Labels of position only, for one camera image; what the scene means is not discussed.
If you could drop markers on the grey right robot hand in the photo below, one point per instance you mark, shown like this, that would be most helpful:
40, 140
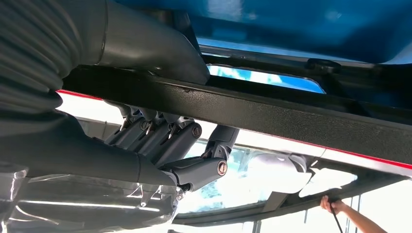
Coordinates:
96, 160

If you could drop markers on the blue metal shelf rack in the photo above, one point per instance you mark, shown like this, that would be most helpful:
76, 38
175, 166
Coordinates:
322, 25

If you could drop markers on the person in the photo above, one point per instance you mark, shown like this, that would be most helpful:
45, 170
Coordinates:
363, 222

